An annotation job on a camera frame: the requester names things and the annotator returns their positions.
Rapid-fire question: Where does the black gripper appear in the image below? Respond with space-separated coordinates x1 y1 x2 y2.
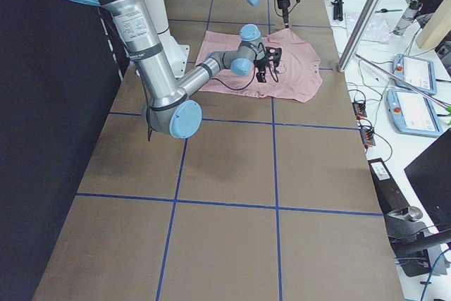
254 47 282 83
276 0 300 28

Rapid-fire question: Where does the metal rod green tip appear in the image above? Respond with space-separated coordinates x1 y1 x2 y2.
355 54 451 116

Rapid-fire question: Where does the pink Snoopy t-shirt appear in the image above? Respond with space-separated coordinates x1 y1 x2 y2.
201 29 322 103

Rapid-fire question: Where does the clear water bottle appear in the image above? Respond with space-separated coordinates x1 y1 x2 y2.
393 0 423 36

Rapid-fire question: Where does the black monitor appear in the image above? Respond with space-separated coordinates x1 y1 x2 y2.
404 130 450 231

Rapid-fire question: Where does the far blue teach pendant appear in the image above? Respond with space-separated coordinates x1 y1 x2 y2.
393 54 437 95

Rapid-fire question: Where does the blue teach pendant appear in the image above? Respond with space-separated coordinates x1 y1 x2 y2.
386 89 443 137
393 54 437 95

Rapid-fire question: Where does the clear plastic bag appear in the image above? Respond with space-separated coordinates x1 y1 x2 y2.
345 11 390 42

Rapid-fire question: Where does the black box with label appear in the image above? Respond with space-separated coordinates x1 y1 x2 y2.
367 157 429 245

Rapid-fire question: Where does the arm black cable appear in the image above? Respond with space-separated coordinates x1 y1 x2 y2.
146 43 286 142

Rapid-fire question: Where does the aluminium frame post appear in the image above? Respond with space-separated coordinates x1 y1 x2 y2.
338 0 380 73

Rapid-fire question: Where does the black folded tripod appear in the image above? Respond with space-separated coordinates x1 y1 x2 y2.
331 0 344 21

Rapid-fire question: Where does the black metal stand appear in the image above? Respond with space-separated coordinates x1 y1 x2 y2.
384 206 450 277

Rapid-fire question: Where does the near blue teach pendant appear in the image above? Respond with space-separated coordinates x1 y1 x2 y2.
386 89 443 137

